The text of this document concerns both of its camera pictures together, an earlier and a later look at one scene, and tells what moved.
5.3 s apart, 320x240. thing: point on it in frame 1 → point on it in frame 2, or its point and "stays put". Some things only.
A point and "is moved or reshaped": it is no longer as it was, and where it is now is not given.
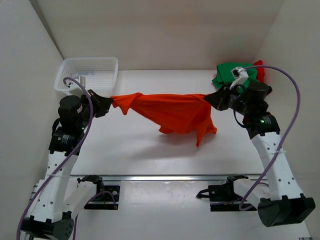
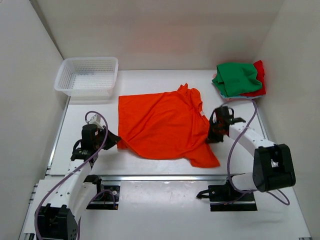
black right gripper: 217,99 → 211,138
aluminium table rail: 179,178 stays put
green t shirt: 224,75 stays put
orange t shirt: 173,112 is moved or reshaped
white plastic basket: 100,73 stays put
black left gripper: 105,102 → 113,139
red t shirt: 260,71 stays put
